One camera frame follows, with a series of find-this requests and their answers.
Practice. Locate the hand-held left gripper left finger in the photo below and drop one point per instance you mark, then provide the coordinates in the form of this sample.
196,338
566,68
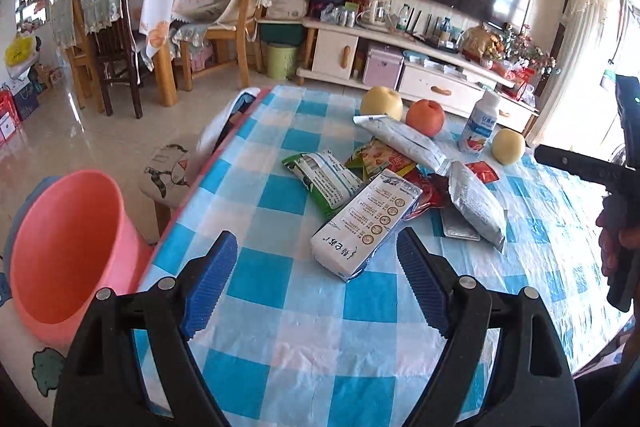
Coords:
210,287

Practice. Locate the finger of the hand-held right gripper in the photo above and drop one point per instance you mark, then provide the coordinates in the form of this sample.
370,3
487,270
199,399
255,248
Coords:
575,161

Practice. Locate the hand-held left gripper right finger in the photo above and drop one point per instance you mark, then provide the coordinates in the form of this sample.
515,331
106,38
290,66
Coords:
422,282

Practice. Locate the silver blister pack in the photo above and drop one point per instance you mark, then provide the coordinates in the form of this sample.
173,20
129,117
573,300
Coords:
455,227

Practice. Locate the white noodle packet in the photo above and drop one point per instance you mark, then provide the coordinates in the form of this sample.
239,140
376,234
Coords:
365,222

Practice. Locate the red snack packet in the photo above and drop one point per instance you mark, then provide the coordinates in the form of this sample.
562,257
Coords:
430,192

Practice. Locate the small red sachet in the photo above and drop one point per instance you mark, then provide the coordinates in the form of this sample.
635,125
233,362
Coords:
484,170

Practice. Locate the silver foil packet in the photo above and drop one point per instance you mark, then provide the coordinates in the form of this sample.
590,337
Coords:
475,202

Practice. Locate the yellow green snack packet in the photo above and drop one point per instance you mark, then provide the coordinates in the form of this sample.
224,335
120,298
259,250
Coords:
377,157

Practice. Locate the long white blue packet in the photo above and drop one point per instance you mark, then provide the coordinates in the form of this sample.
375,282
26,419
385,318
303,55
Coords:
405,142

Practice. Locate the green white packet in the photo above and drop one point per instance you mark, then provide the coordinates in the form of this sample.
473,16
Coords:
325,179

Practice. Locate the pink plastic bin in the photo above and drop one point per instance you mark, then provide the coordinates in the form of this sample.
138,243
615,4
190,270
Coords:
70,247

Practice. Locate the person's right hand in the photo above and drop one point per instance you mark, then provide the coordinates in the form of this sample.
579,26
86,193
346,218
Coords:
609,237

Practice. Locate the yellow pear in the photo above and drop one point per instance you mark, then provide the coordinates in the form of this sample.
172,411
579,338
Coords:
509,147
382,103

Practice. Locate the white plastic bottle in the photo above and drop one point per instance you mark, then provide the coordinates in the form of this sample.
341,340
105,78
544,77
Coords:
481,127

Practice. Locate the blue white checked tablecloth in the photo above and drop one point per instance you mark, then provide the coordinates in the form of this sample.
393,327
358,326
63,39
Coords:
300,352

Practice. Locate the pink artificial flowers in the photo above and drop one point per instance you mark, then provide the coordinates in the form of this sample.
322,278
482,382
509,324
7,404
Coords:
530,49

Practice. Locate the stool with printed cushion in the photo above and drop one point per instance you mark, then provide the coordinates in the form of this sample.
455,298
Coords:
167,167

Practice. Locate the air conditioner with lace cover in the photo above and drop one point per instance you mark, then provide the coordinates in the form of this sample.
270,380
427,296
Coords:
592,7

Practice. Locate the gold gift bag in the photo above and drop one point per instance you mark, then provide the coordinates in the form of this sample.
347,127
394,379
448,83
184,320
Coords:
480,43

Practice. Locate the red apple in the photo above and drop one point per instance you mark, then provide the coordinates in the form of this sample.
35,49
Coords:
426,117

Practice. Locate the printed white sheet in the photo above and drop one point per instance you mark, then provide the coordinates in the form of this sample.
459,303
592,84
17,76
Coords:
30,367

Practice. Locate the pink storage box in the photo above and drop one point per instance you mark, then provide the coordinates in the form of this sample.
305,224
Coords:
382,68

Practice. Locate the dining table with printed cloth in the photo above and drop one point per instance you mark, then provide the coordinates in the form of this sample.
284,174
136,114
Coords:
162,57

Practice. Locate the green waste bin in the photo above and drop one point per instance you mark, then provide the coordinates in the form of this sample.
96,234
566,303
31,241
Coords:
281,62

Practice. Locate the cream television cabinet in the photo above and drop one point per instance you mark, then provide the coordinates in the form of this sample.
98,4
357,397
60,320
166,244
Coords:
340,52

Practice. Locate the glass kettle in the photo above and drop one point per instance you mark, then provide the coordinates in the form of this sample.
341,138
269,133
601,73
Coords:
380,12

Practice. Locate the dark wooden chair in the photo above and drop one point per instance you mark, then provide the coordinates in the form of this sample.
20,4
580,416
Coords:
112,57

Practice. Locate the wooden chair with lace cover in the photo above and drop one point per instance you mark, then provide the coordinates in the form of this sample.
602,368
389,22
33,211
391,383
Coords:
245,32

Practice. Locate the blue gift bag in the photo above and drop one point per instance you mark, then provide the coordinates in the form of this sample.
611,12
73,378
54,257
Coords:
27,102

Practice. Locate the red gift box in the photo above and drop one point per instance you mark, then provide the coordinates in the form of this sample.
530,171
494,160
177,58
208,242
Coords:
7,117

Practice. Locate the light wooden chair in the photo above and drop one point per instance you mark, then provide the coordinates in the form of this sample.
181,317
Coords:
70,37

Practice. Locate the yellow flower bouquet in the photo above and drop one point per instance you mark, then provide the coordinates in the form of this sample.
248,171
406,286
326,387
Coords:
22,49

